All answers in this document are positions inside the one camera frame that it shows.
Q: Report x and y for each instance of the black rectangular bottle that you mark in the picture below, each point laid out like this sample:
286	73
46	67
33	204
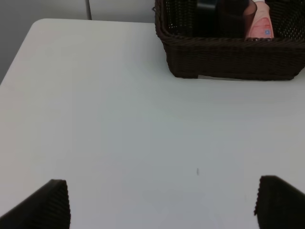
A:
205	24

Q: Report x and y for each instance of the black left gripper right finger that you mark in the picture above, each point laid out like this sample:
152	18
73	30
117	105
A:
279	205

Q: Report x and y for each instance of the pink lotion bottle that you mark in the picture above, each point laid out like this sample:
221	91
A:
261	26

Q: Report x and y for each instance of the translucent purple cup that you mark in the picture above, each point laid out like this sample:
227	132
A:
234	18

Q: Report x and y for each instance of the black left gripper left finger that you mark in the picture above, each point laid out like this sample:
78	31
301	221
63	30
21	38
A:
47	208

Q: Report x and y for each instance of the dark brown wicker basket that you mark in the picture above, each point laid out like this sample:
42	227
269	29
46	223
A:
277	59

